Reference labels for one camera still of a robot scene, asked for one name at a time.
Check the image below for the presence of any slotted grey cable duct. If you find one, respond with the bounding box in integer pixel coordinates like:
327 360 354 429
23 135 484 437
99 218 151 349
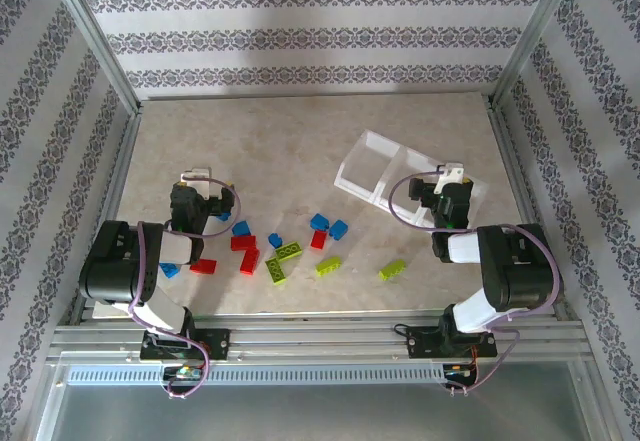
64 363 449 387

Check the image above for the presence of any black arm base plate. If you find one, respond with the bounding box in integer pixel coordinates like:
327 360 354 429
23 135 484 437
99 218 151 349
139 328 232 362
407 324 499 360

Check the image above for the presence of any small circuit board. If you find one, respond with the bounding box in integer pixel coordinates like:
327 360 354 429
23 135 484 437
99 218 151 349
443 363 477 380
163 365 205 382

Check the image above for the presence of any aluminium side rail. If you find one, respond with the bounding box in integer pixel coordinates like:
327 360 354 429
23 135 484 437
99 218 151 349
69 105 144 325
485 95 581 323

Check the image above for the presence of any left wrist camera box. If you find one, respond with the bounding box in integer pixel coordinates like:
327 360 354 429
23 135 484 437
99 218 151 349
181 166 215 198

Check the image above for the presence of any grey metal sheet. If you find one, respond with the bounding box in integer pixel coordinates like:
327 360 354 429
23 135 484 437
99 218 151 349
29 360 616 441

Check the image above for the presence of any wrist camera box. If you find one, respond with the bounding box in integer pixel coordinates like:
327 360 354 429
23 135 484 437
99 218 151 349
433 162 467 195
181 166 215 198

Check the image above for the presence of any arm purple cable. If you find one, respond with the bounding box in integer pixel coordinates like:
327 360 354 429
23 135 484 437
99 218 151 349
128 173 244 402
389 172 565 398

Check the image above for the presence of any aluminium frame post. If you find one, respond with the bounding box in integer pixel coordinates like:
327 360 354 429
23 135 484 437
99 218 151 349
489 0 586 110
42 0 144 115

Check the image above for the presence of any green lego brick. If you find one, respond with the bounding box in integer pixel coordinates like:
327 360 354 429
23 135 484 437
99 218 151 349
377 259 407 282
264 256 288 285
275 241 304 261
314 256 344 278

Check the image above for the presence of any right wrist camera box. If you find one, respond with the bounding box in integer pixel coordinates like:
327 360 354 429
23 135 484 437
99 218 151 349
433 162 467 195

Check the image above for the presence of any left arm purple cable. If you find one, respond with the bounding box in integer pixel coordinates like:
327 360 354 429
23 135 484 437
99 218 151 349
128 173 244 402

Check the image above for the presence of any aluminium mounting rail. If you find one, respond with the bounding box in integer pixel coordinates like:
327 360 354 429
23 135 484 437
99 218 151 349
44 310 599 365

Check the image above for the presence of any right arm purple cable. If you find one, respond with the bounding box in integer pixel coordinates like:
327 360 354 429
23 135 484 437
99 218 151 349
389 172 565 398

